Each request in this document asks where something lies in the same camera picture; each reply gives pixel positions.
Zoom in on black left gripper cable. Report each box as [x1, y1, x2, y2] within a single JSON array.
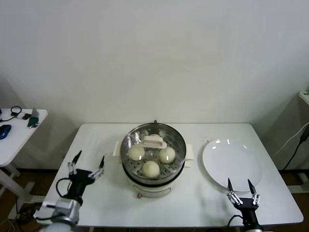
[[56, 177, 73, 198]]

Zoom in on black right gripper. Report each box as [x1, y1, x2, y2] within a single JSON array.
[[226, 178, 261, 227]]

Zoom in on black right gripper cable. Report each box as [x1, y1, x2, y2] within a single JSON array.
[[228, 214, 244, 228]]

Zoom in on green flat object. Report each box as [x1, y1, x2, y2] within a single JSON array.
[[26, 116, 40, 129]]

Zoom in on white table foot bar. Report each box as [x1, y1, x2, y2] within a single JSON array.
[[289, 172, 309, 194]]

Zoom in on white desk corner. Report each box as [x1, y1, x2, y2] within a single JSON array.
[[297, 90, 309, 107]]

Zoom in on tangled floor cables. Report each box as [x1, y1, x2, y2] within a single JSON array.
[[7, 203, 36, 232]]

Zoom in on white steamed baozi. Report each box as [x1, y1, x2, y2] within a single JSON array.
[[159, 147, 176, 164], [127, 146, 145, 161], [141, 160, 160, 178]]

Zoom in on perforated steel steamer basket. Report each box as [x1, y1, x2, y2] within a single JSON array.
[[112, 122, 195, 181]]

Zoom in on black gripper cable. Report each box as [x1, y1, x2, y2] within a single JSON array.
[[228, 214, 244, 228], [56, 177, 73, 198]]

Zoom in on black power cable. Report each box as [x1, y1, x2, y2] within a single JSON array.
[[281, 125, 309, 171]]

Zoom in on white round plate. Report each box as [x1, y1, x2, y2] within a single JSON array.
[[201, 138, 263, 193]]

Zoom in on white power cable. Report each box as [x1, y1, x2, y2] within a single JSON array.
[[274, 122, 309, 156]]

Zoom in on cream electric cooker base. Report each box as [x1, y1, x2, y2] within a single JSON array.
[[122, 158, 192, 199]]

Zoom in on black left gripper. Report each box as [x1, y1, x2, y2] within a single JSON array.
[[66, 150, 106, 200]]

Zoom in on round glass pot lid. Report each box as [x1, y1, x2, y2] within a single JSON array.
[[120, 123, 187, 181]]

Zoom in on blue computer mouse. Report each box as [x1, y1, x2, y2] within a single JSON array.
[[0, 124, 12, 140]]

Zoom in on white side table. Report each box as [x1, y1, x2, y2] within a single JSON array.
[[0, 108, 48, 211]]

